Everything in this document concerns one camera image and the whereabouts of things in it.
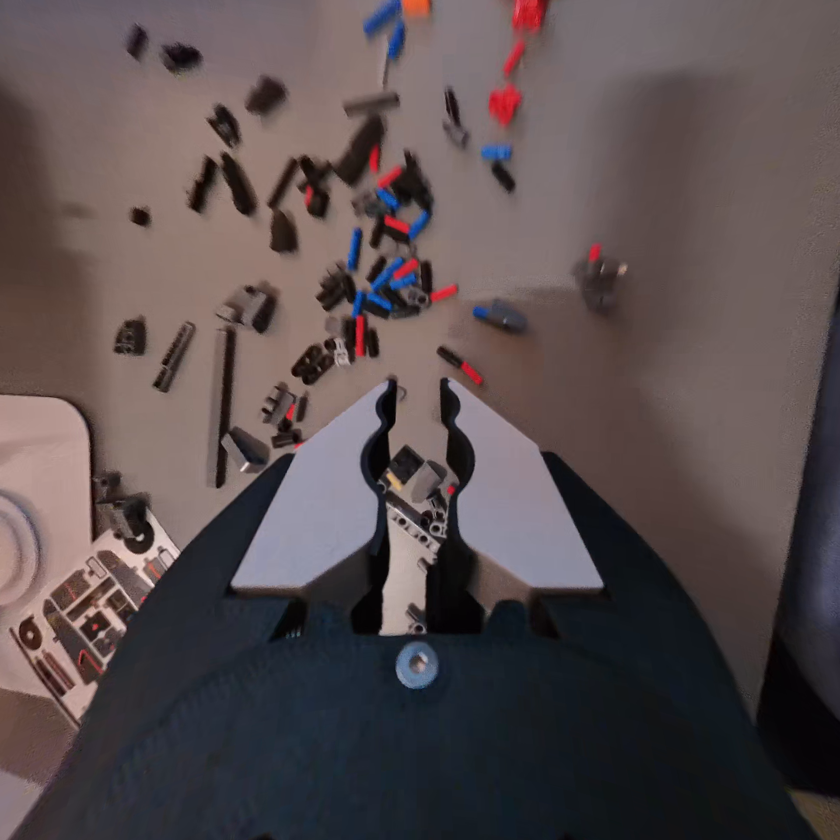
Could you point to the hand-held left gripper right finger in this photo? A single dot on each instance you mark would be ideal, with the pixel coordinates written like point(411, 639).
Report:
point(525, 512)

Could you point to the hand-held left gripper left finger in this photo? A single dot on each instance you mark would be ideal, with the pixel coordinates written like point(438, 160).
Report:
point(308, 512)

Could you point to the pile of small lego pieces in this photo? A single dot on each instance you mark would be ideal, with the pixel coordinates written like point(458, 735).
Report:
point(341, 289)

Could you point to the dark lego subassembly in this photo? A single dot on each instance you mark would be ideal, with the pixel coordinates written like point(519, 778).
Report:
point(121, 512)

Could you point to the black lego pin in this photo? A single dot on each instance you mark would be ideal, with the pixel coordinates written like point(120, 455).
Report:
point(504, 176)

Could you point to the blue lego pin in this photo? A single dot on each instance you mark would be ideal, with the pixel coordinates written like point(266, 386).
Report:
point(396, 39)
point(496, 151)
point(382, 16)

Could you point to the red triple-hole lego connector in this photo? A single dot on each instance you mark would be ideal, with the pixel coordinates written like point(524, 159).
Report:
point(505, 103)

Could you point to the light grey lego axle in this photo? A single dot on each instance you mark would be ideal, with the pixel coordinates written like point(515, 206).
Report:
point(388, 72)

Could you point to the red lego pin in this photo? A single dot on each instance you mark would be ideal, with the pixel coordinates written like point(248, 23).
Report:
point(514, 58)

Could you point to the red lego connector block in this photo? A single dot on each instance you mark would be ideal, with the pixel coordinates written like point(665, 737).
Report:
point(529, 13)

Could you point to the orange lego connector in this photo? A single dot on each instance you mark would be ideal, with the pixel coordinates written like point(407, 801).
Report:
point(416, 6)

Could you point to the grey panel with red pin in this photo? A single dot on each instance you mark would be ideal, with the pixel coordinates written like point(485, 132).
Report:
point(598, 279)

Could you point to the sticker sheet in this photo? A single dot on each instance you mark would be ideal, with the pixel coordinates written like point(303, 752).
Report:
point(72, 590)

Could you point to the white booklet stand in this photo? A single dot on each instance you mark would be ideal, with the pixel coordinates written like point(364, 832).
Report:
point(46, 446)

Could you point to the black pin with grey connector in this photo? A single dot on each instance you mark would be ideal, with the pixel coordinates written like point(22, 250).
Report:
point(453, 111)

